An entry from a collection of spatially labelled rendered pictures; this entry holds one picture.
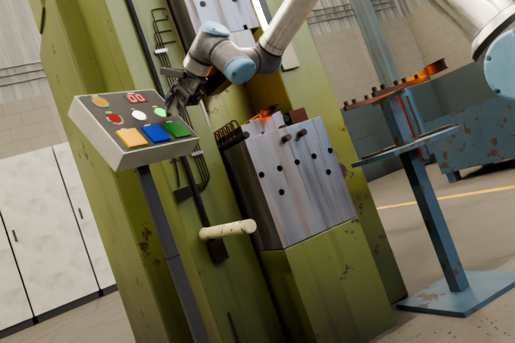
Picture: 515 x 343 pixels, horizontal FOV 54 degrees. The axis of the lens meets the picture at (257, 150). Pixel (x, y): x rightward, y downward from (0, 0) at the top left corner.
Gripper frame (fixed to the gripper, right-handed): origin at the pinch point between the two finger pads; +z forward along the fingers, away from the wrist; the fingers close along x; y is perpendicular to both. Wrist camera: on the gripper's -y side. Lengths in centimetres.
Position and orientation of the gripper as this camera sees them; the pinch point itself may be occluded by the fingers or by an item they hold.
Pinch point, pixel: (168, 112)
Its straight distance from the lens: 178.3
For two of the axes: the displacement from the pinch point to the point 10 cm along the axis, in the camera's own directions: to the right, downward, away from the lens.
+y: 6.6, 6.6, -3.5
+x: 5.8, -1.6, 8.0
